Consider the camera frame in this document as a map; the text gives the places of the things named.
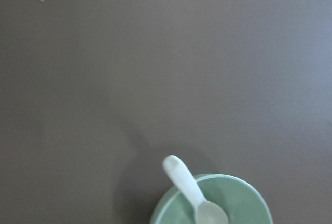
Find white ceramic spoon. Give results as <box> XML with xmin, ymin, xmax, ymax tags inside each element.
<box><xmin>162</xmin><ymin>155</ymin><xmax>229</xmax><ymax>223</ymax></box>

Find light green bowl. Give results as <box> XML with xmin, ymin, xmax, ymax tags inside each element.
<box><xmin>149</xmin><ymin>174</ymin><xmax>273</xmax><ymax>224</ymax></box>

